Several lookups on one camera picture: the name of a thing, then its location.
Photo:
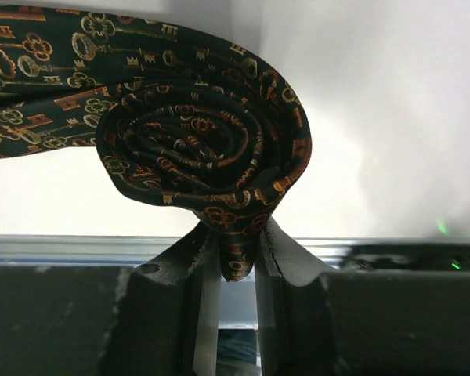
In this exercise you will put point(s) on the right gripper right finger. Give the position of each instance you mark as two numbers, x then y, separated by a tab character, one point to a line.
390	307

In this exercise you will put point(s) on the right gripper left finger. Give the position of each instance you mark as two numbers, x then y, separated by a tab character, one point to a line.
77	348

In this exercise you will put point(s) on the dark key-patterned tie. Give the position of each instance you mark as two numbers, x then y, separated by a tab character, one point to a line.
178	117

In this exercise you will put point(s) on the aluminium mounting rail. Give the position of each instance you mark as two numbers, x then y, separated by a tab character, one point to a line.
82	248

